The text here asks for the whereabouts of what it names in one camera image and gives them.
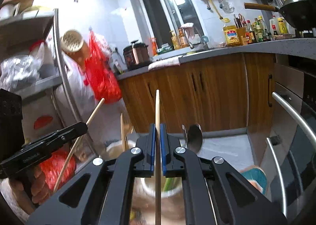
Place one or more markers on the beige perforated ladle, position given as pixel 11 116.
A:
pixel 72 41

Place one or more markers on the silver steel spoon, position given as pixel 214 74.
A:
pixel 193 137

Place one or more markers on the yellow green plastic spoon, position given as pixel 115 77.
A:
pixel 170 182

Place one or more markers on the electric pressure cooker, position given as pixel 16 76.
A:
pixel 136 55

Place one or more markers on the black wok with lid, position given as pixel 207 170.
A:
pixel 300 14

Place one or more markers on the person left hand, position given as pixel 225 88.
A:
pixel 39 190

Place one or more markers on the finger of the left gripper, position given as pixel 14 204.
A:
pixel 60 137

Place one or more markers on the quilted teal peach table mat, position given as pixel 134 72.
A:
pixel 172 211

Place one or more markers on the yellow cooking oil bottle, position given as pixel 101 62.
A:
pixel 230 33

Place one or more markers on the red bag on shelf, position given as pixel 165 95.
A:
pixel 53 166

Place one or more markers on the knife block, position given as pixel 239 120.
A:
pixel 241 31

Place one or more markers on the cream floral ceramic utensil holder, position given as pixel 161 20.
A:
pixel 144 185

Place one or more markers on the white dish cloth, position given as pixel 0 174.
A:
pixel 172 61

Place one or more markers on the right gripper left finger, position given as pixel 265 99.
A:
pixel 101 193

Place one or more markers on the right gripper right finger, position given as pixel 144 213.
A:
pixel 214 192

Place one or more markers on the hanging red plastic bag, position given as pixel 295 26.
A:
pixel 99 74

